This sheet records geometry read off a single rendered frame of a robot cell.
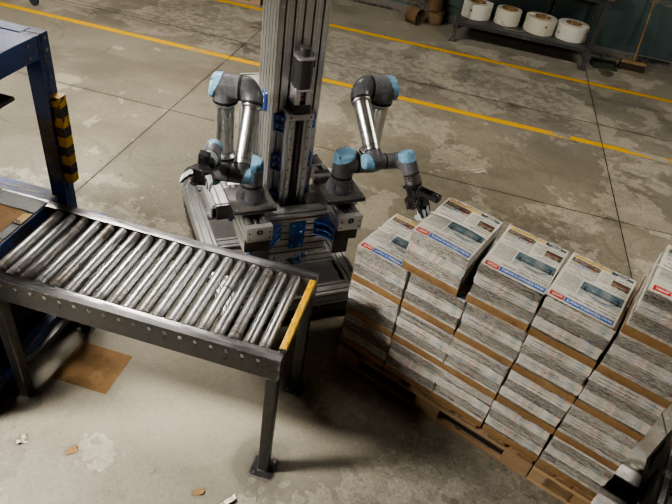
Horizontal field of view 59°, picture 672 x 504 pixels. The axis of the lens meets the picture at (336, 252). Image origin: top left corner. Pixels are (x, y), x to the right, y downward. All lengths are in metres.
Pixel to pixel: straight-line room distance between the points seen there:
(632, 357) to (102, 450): 2.33
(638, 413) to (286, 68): 2.14
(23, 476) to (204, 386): 0.89
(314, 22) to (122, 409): 2.07
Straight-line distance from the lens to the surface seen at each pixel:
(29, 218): 3.07
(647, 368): 2.59
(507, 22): 8.53
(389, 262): 2.79
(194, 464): 3.00
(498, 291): 2.61
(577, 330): 2.58
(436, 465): 3.14
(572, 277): 2.67
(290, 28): 2.87
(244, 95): 2.74
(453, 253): 2.58
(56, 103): 3.01
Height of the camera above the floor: 2.58
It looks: 39 degrees down
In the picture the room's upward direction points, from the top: 10 degrees clockwise
